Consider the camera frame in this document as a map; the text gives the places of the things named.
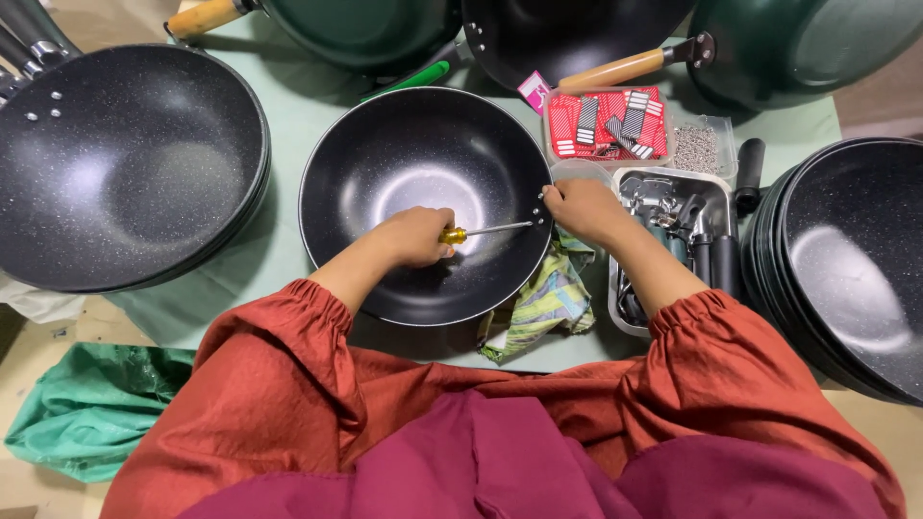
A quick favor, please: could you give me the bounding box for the person's left hand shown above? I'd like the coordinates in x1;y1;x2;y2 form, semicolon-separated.
369;206;458;269

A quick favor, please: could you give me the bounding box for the person's right hand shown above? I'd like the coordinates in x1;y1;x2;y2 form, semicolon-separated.
541;178;638;248

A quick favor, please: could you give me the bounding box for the yellow handled screwdriver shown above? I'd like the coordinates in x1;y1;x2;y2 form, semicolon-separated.
438;221;535;246

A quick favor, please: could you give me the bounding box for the black speckled wok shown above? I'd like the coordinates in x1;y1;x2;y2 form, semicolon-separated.
298;86;555;328

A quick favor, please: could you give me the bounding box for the empty clear plastic tub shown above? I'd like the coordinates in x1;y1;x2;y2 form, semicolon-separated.
549;159;615;191

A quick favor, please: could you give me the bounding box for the clear tub of red labels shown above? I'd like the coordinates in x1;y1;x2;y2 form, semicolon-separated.
542;86;676;168

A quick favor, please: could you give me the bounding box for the pink label card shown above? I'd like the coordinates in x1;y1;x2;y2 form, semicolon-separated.
517;70;552;116

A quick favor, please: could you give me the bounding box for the green yellow striped cloth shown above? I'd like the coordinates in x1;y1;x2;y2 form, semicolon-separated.
476;228;598;363

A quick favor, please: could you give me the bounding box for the clear tub of small screws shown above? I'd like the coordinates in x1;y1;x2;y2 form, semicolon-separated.
671;114;739;181

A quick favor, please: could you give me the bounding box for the person's orange and maroon clothing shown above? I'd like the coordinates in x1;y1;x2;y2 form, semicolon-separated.
100;279;907;519

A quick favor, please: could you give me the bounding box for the pale green table cloth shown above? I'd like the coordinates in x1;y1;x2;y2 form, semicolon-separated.
104;13;843;374

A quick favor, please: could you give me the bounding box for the stack of black wok bodies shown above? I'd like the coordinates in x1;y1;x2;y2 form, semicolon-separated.
740;136;923;408

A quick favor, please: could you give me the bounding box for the green woven sack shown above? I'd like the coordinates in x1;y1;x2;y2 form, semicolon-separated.
3;342;197;484

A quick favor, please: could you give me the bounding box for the metal tray of wok handles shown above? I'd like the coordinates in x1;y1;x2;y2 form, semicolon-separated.
607;166;744;338

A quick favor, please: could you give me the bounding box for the black wok with green handle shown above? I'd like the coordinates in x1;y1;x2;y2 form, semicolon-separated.
361;0;699;104

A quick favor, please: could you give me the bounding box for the black plastic wok handle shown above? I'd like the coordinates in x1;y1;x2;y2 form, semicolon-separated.
734;137;767;214

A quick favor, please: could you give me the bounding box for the green wok with wooden handle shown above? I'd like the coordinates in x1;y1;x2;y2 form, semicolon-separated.
166;0;464;73
557;0;923;113

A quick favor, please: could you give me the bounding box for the stack of handled black woks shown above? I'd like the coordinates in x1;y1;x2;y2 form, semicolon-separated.
0;0;273;295

